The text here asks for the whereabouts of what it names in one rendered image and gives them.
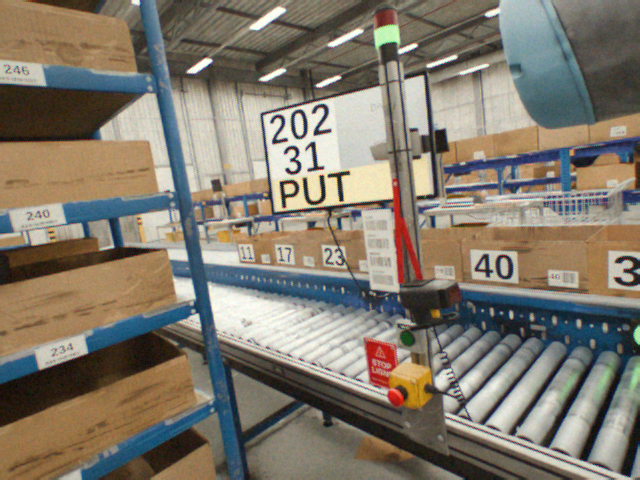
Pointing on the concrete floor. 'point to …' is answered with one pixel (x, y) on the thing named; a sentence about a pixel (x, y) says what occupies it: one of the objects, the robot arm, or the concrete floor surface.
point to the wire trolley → (563, 208)
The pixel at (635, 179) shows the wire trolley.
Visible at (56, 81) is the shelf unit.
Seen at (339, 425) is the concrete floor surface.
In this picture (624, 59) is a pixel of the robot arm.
